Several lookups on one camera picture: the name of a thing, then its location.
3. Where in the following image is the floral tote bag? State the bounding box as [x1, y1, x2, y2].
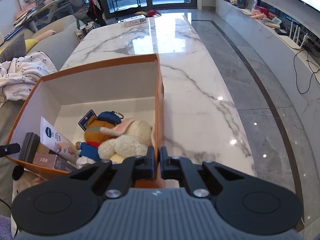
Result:
[75, 25, 94, 42]

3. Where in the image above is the beige sofa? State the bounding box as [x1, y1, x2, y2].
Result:
[1, 15, 79, 217]

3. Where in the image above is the grey office chair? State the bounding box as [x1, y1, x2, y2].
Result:
[69, 0, 90, 23]

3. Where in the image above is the orange cardboard box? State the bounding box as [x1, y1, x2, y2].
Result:
[5, 53, 166, 189]

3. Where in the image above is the cream crochet bunny doll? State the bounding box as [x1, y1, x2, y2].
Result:
[98, 118, 155, 163]

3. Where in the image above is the orange fox plush keychain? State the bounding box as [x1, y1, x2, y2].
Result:
[75, 110, 125, 163]

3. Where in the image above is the white hand cream tube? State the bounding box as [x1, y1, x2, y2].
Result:
[40, 117, 79, 164]

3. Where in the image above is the grey checkered pillow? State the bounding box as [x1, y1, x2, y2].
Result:
[0, 33, 27, 63]

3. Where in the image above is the cluttered desk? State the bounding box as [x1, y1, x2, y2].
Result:
[4, 0, 71, 41]

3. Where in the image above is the small black box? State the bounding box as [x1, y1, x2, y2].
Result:
[18, 132, 40, 163]

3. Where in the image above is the patterned white blanket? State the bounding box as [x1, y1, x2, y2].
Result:
[1, 51, 57, 106]

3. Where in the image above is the black power cable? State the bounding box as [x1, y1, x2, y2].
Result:
[292, 47, 320, 95]

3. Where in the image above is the white wifi router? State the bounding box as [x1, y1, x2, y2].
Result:
[278, 22, 309, 50]

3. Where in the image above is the illustrated card box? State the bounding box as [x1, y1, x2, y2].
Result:
[33, 152, 77, 172]

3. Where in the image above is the white flat box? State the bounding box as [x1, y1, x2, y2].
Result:
[123, 15, 147, 28]

